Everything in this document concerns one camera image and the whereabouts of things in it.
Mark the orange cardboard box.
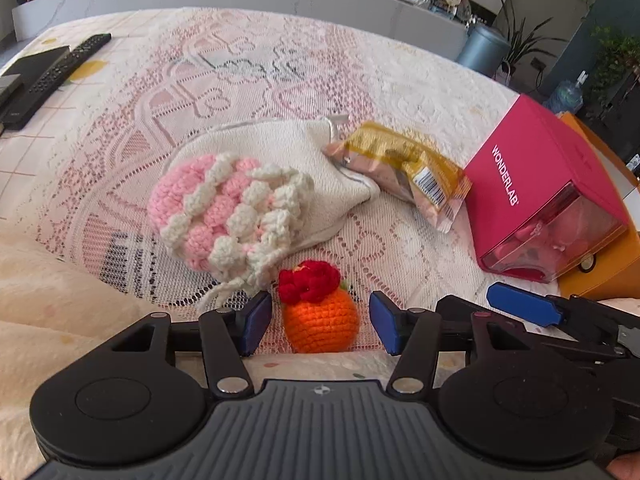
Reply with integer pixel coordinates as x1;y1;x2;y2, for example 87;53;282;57
557;112;640;302

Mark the blue-grey trash can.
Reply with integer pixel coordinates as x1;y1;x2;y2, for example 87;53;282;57
457;24;512;76

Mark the person's right hand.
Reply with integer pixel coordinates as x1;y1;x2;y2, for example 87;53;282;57
606;455;640;480

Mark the cream floral quilt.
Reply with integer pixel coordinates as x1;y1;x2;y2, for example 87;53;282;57
0;230;391;480

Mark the trailing pothos plant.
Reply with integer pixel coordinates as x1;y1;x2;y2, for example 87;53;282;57
585;25;640;107

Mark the cream knit zip pouch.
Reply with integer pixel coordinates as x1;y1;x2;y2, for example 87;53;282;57
165;114;382;252

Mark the pink and white crochet pouch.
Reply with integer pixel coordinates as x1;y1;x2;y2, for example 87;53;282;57
147;152;316;312

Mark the yellow snack packet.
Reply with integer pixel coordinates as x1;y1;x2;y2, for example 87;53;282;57
321;121;473;234

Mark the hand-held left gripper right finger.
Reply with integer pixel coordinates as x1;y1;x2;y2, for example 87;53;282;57
369;290;543;397

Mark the dark cabinet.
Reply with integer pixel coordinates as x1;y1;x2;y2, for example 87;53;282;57
595;72;640;162

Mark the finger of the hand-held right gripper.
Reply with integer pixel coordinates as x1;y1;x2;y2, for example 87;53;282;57
486;282;627;349

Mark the snake plant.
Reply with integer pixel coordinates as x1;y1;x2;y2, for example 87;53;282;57
492;0;557;69

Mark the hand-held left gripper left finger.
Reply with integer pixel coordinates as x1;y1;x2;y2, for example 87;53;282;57
100;291;273;399

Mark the flat black box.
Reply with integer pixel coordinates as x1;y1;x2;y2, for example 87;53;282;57
0;46;71;130

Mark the pink Wonderlab box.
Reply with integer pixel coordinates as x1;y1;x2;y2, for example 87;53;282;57
464;94;630;283

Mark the pink lace tablecloth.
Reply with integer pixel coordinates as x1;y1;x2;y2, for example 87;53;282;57
0;7;553;356

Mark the blue water jug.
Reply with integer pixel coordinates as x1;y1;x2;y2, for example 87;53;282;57
545;72;587;114

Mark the woven basket bag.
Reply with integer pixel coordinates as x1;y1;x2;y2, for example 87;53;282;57
494;60;517;87

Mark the orange crochet fruit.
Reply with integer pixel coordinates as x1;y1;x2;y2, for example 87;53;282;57
277;260;361;354

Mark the black remote control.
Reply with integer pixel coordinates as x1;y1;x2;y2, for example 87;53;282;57
27;33;112;95

